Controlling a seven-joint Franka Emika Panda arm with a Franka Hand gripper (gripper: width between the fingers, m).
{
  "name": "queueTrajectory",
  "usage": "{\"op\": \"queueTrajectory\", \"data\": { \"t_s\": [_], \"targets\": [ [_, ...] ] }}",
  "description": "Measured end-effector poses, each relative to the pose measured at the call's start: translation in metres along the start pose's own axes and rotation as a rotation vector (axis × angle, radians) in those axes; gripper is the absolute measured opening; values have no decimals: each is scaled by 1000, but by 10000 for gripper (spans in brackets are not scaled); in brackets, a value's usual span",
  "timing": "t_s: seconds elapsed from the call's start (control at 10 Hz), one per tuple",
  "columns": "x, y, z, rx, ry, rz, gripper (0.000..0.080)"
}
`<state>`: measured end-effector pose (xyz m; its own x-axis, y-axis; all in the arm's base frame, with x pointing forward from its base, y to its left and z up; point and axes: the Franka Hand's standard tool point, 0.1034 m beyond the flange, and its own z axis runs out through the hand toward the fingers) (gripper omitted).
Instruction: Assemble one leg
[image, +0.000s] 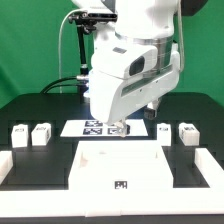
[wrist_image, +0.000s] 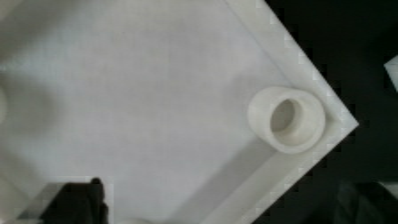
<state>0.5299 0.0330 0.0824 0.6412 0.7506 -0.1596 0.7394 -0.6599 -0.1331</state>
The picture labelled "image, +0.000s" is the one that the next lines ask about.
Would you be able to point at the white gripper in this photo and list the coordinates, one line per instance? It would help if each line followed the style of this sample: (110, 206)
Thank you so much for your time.
(123, 80)

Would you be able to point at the white square table top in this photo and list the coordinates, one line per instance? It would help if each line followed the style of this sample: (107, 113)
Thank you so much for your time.
(119, 165)

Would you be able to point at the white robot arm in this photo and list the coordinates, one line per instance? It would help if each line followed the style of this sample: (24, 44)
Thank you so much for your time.
(141, 22)

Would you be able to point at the white sheet with markers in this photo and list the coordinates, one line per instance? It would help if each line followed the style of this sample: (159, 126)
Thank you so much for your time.
(87, 128)

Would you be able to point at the white U-shaped obstacle fence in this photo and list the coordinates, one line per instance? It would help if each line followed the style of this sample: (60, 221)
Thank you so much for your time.
(56, 203)

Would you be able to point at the black camera on stand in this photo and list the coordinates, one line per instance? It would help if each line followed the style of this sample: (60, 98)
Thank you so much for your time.
(86, 24)

